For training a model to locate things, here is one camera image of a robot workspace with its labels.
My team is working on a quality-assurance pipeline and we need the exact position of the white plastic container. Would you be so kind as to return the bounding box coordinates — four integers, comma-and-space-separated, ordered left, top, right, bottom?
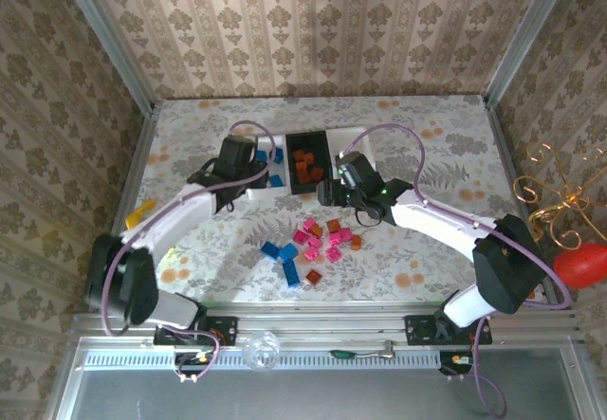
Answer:
326, 126, 372, 185
246, 135, 289, 202

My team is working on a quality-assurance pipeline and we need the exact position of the black plastic container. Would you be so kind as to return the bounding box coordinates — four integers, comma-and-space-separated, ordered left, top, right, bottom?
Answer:
285, 130, 333, 197

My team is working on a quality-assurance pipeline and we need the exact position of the floral patterned table cover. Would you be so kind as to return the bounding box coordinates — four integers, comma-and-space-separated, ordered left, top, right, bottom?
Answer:
113, 95, 551, 305

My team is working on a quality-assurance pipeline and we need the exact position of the long blue lego brick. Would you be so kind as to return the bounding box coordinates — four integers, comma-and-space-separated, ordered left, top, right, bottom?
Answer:
283, 258, 303, 288

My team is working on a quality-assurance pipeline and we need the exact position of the clear glass ball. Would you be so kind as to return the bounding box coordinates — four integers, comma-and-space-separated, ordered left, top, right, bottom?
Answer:
241, 330, 281, 373

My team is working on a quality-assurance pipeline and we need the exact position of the black electronics box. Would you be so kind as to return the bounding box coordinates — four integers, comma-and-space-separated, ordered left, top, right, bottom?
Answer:
438, 351, 474, 377
174, 351, 215, 374

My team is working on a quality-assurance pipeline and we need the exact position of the grey metal sheet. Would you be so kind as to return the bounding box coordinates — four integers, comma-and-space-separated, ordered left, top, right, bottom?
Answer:
45, 338, 597, 420

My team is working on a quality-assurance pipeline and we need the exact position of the red heart ornament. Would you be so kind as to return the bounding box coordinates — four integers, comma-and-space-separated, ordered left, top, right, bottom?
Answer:
553, 243, 607, 291

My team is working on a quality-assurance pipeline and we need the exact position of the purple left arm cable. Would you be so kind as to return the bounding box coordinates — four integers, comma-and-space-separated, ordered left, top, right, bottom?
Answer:
101, 119, 278, 338

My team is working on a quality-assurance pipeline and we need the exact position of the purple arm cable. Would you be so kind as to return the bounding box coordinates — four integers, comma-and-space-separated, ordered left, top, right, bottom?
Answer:
101, 119, 278, 338
341, 123, 574, 311

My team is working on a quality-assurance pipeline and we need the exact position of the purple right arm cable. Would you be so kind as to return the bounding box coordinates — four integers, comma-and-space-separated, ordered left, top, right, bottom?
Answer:
341, 123, 574, 311

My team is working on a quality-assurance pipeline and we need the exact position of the aluminium side rail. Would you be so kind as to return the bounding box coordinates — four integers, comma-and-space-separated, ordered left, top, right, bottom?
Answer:
113, 106, 158, 225
482, 97, 559, 301

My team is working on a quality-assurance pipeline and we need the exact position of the long aluminium frame rail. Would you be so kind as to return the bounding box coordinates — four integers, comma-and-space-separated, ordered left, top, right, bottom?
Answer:
70, 306, 587, 346

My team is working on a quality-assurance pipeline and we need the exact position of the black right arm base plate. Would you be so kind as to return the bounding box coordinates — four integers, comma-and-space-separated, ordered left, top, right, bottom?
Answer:
404, 314, 493, 346

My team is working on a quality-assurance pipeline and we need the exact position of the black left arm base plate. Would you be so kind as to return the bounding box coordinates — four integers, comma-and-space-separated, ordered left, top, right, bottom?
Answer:
153, 315, 238, 346

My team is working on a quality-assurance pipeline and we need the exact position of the green handled screwdriver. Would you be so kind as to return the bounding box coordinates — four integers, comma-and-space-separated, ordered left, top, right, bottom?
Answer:
329, 349, 380, 359

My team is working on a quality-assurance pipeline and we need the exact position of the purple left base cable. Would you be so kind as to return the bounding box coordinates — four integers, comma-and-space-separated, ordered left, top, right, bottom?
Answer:
174, 327, 222, 384

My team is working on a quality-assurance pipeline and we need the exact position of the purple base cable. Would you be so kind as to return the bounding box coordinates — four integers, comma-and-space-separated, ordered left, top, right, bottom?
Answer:
469, 318, 507, 417
174, 327, 222, 384

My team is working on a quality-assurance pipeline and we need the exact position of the grey slotted cable duct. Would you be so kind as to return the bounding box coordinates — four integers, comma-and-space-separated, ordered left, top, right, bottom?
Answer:
78, 349, 475, 370

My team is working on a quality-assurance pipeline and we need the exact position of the aluminium frame post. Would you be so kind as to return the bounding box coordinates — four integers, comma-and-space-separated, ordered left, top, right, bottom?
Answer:
482, 0, 579, 108
53, 0, 156, 114

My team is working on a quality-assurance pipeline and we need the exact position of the gold wire ornament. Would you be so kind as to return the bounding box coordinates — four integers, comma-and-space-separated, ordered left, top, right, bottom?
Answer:
511, 142, 607, 250

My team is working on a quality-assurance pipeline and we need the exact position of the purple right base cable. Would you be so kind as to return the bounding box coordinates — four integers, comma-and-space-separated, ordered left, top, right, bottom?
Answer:
469, 318, 507, 417

